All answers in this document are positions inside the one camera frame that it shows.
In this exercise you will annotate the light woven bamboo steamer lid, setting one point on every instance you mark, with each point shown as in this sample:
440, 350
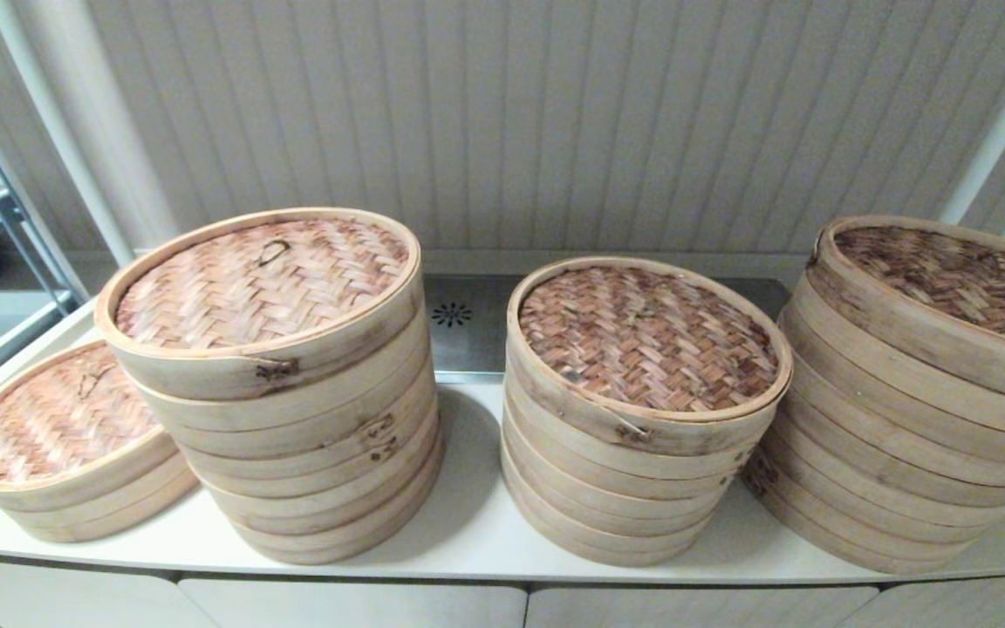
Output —
58, 419

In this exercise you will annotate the dark woven bamboo steamer lid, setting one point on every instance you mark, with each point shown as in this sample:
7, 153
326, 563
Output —
642, 340
947, 279

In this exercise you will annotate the bamboo steamer basket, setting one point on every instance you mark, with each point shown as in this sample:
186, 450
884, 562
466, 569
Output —
642, 556
337, 484
337, 515
642, 466
337, 392
642, 488
904, 445
642, 534
904, 553
140, 510
337, 423
904, 480
337, 546
140, 485
904, 369
904, 515
337, 453
642, 511
904, 408

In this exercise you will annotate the tall left steamer stack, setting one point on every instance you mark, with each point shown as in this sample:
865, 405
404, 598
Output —
258, 279

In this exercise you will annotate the stainless steel drain panel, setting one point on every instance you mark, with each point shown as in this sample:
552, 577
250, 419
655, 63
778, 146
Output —
468, 340

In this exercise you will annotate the beige cabinet door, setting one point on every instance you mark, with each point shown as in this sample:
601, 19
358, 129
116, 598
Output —
694, 609
354, 606
49, 597
974, 602

